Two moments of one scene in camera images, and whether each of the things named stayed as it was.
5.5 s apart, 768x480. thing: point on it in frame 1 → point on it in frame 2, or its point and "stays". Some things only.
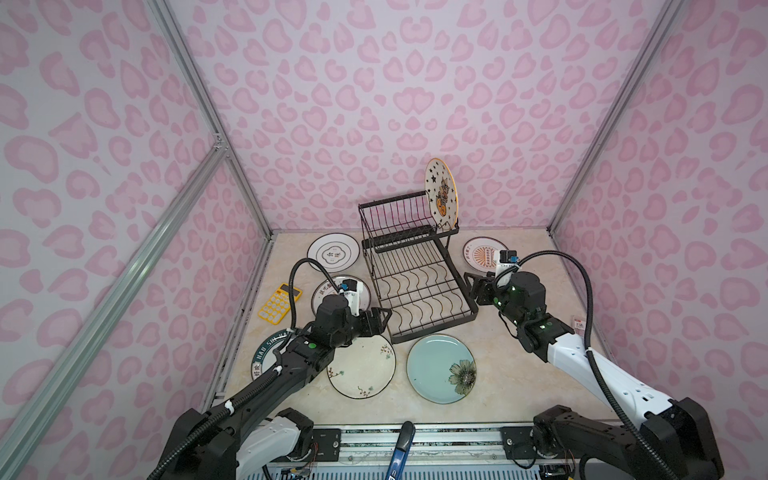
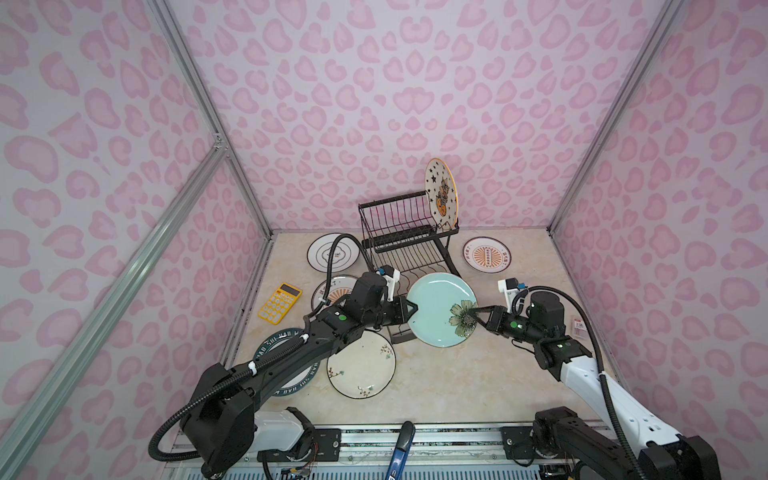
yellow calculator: x=276 y=307 stays
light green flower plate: x=441 y=369 → x=442 y=319
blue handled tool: x=399 y=458 stays
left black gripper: x=378 y=326 → x=400 y=303
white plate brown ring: x=334 y=251 stays
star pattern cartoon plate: x=441 y=194 stays
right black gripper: x=485 y=283 → x=496 y=320
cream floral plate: x=364 y=368 stays
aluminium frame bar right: x=664 y=27 stays
